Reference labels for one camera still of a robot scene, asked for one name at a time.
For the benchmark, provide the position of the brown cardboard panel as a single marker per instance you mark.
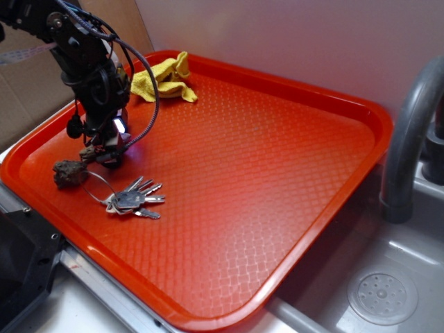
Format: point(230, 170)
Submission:
point(31, 89)

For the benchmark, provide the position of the red plastic tray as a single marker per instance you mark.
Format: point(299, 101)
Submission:
point(253, 172)

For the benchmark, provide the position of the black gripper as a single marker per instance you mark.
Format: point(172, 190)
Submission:
point(102, 93)

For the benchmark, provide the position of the silver key bunch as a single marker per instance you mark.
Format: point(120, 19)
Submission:
point(131, 200)

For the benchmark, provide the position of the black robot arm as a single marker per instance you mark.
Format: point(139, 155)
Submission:
point(78, 38)

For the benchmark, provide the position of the brown rock keychain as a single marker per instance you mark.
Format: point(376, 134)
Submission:
point(69, 173)

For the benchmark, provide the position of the yellow cloth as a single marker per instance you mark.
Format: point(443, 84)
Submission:
point(170, 75)

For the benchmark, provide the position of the black metal bracket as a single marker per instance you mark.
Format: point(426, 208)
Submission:
point(30, 251)

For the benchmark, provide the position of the grey sink faucet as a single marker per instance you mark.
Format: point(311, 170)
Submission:
point(418, 130)

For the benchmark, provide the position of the grey sink basin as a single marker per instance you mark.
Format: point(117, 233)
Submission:
point(313, 298)

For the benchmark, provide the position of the round sink drain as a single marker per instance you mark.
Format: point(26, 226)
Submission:
point(382, 295)

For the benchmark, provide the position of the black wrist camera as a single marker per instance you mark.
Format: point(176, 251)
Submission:
point(74, 127)

